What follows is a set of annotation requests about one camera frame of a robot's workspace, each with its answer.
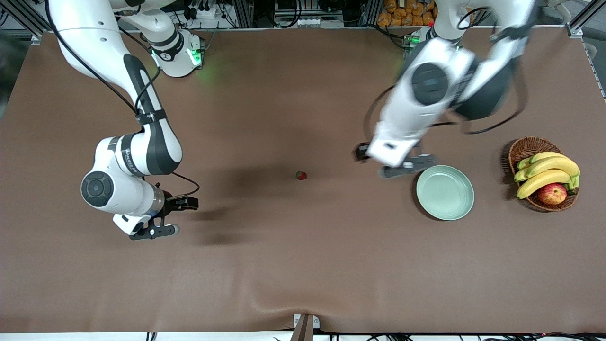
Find pale green round plate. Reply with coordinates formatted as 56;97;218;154
416;165;475;221

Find brown table cover sheet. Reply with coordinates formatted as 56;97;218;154
0;27;606;334

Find orange toy food pile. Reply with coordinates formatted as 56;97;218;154
377;0;437;27

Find brown wicker basket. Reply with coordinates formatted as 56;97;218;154
508;136;579;212

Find yellow banana bunch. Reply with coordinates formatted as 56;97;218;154
514;152;581;200

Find white power strip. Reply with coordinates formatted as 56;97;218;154
189;4;219;21

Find red yellow apple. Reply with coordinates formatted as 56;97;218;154
537;183;568;206

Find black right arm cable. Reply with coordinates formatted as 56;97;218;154
45;0;201;199

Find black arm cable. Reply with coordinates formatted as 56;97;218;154
364;6;530;139
45;0;201;199

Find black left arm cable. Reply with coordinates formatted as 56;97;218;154
364;6;530;139

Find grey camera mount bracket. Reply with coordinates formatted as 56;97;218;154
290;314;321;341

